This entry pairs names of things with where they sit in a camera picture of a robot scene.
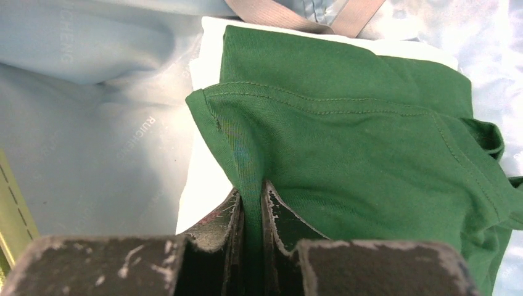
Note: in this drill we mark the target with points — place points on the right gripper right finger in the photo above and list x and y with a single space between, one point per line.
299 260

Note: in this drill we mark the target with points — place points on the white garment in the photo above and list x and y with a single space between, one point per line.
207 185

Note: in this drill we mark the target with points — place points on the green garment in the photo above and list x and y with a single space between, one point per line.
360 145

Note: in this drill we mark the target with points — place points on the green hard-shell suitcase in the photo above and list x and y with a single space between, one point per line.
96 134

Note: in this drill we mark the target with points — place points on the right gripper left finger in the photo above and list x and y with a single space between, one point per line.
203 260

